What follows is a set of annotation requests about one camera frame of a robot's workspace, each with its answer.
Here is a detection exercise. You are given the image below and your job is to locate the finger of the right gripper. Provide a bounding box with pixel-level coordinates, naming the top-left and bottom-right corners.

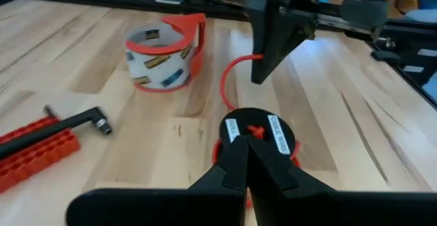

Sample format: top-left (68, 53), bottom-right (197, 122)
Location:
top-left (250, 0), bottom-right (318, 85)
top-left (339, 0), bottom-right (389, 42)

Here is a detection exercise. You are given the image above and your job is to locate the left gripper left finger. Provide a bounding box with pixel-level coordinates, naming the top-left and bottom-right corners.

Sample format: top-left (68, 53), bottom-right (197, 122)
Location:
top-left (64, 135), bottom-right (251, 226)

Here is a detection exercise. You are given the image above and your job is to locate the red tape dispenser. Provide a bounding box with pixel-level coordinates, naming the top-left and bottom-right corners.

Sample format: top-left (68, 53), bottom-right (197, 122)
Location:
top-left (124, 12), bottom-right (208, 94)

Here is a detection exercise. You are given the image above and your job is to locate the small red tool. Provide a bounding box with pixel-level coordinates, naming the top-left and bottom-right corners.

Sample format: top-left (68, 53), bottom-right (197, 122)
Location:
top-left (0, 105), bottom-right (113, 161)

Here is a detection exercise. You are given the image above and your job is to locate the thin red wire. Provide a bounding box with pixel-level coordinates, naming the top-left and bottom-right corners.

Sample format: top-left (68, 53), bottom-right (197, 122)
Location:
top-left (210, 53), bottom-right (303, 209)

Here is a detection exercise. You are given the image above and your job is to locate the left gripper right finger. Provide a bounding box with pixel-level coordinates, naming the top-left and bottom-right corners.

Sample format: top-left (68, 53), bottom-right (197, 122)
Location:
top-left (246, 135), bottom-right (437, 226)

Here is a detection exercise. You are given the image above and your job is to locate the black wire spool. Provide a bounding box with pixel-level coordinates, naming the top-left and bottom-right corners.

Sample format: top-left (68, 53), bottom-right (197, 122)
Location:
top-left (211, 107), bottom-right (302, 172)

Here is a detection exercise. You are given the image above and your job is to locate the red ribbed block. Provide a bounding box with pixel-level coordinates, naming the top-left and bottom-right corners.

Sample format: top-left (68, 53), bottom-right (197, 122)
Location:
top-left (0, 115), bottom-right (82, 195)

